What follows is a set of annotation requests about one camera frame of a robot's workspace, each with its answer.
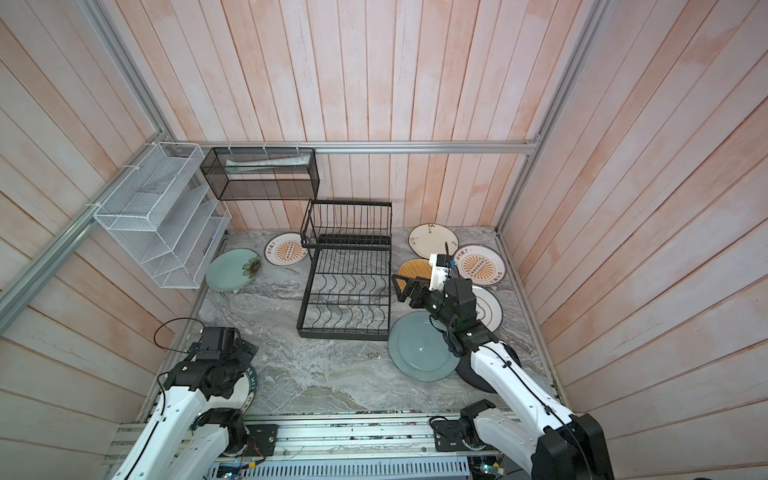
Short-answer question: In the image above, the white plate dark green rim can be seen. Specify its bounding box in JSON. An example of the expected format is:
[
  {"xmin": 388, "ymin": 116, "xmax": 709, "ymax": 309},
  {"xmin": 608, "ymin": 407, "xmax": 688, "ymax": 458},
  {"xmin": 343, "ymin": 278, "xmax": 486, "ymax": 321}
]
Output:
[{"xmin": 231, "ymin": 366, "xmax": 258, "ymax": 414}]

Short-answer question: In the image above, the cream plate with berry sprigs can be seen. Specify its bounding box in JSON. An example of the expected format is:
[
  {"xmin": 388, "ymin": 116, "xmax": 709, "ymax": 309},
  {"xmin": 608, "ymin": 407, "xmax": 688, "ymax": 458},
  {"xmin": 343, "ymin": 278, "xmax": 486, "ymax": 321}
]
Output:
[{"xmin": 408, "ymin": 223, "xmax": 459, "ymax": 259}]

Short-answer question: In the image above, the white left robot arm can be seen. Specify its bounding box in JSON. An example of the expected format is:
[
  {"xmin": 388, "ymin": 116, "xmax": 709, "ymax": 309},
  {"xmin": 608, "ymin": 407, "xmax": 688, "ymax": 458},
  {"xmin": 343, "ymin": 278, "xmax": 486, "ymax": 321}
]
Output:
[{"xmin": 113, "ymin": 327, "xmax": 258, "ymax": 479}]

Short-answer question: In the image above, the white plate black ring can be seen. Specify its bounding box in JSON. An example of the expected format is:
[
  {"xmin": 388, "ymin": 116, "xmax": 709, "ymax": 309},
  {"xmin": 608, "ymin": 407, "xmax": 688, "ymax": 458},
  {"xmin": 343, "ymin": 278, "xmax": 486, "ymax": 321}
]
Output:
[{"xmin": 470, "ymin": 284, "xmax": 505, "ymax": 334}]

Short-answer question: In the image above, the white mesh wall shelf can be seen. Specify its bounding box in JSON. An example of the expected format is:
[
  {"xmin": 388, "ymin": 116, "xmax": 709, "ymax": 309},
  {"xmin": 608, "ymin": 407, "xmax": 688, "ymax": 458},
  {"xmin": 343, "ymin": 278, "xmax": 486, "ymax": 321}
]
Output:
[{"xmin": 94, "ymin": 142, "xmax": 231, "ymax": 290}]

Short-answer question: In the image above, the black mesh wall basket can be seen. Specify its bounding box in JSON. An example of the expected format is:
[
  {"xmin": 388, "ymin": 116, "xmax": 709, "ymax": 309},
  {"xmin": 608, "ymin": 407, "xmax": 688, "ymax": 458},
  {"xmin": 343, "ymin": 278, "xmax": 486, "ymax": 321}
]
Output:
[{"xmin": 201, "ymin": 146, "xmax": 320, "ymax": 201}]

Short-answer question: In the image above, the white plate orange sunburst left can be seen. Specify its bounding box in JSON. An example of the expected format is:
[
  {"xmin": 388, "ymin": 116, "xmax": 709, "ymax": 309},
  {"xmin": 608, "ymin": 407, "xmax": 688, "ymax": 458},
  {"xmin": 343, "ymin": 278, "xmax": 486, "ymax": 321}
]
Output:
[{"xmin": 264, "ymin": 232, "xmax": 308, "ymax": 267}]

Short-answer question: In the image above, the white plate orange sunburst right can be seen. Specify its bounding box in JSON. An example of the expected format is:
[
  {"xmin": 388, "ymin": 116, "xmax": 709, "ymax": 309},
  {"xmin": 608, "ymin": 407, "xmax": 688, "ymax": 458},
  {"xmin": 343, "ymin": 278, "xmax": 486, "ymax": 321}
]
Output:
[{"xmin": 454, "ymin": 244, "xmax": 507, "ymax": 286}]

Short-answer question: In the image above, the pale green leaf plate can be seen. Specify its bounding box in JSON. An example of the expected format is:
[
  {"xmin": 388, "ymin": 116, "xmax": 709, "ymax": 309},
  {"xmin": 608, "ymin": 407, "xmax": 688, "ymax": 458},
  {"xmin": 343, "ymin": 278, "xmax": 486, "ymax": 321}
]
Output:
[{"xmin": 205, "ymin": 248, "xmax": 261, "ymax": 293}]

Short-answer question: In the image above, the aluminium wall frame rail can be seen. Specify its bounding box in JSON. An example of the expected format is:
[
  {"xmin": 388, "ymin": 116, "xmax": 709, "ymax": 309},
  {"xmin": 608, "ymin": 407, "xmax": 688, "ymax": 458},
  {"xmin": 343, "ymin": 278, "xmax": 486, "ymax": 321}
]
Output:
[{"xmin": 190, "ymin": 140, "xmax": 538, "ymax": 155}]

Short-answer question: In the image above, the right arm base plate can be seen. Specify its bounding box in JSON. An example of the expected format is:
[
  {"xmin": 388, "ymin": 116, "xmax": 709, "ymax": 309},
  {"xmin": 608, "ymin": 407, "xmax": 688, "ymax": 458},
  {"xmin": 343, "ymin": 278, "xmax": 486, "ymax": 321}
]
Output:
[{"xmin": 428, "ymin": 416, "xmax": 521, "ymax": 454}]

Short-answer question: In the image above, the white plate orange sunburst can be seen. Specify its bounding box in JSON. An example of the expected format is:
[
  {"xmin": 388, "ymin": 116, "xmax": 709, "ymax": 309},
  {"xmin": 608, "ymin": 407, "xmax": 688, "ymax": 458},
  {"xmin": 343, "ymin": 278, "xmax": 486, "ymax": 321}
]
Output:
[
  {"xmin": 454, "ymin": 244, "xmax": 507, "ymax": 286},
  {"xmin": 264, "ymin": 232, "xmax": 308, "ymax": 267}
]

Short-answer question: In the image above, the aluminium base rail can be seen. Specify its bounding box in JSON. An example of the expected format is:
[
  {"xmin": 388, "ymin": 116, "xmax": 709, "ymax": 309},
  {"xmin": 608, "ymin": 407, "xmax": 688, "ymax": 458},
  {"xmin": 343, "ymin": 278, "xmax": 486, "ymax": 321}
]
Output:
[{"xmin": 101, "ymin": 411, "xmax": 601, "ymax": 466}]

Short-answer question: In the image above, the yellow woven plate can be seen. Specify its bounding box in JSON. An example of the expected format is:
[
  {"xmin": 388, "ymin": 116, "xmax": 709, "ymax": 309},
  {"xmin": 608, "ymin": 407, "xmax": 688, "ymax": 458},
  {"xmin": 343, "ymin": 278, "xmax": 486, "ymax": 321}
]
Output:
[{"xmin": 397, "ymin": 258, "xmax": 432, "ymax": 285}]

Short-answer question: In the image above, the large grey-green plate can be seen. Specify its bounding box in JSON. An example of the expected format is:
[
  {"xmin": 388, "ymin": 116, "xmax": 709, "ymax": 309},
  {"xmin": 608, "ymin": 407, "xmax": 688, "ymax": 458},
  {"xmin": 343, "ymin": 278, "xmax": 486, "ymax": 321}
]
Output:
[{"xmin": 388, "ymin": 311, "xmax": 459, "ymax": 382}]

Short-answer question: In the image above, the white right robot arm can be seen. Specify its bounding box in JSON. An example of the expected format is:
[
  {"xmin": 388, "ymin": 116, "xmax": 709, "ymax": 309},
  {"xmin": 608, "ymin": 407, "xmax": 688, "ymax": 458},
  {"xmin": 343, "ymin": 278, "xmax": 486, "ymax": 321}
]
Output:
[{"xmin": 392, "ymin": 275, "xmax": 614, "ymax": 479}]

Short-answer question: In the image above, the black round plate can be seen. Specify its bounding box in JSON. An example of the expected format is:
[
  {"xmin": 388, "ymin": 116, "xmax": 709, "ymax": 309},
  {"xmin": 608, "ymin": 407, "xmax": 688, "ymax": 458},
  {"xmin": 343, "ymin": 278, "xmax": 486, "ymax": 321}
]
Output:
[{"xmin": 455, "ymin": 343, "xmax": 521, "ymax": 394}]

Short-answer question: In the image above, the black wire dish rack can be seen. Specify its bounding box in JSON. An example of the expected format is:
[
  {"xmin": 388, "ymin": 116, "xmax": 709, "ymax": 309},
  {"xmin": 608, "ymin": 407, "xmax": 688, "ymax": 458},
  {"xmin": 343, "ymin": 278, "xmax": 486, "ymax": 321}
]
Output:
[{"xmin": 297, "ymin": 200, "xmax": 392, "ymax": 341}]

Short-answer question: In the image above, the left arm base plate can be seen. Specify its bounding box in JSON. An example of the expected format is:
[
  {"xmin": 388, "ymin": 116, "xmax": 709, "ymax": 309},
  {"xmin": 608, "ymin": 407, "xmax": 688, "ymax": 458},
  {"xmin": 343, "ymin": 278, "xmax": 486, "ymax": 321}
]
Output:
[{"xmin": 244, "ymin": 424, "xmax": 279, "ymax": 458}]

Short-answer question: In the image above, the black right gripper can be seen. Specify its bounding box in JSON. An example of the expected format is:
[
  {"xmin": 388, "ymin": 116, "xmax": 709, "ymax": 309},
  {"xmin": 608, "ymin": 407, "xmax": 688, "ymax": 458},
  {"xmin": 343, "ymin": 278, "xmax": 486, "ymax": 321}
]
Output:
[{"xmin": 395, "ymin": 273, "xmax": 457, "ymax": 332}]

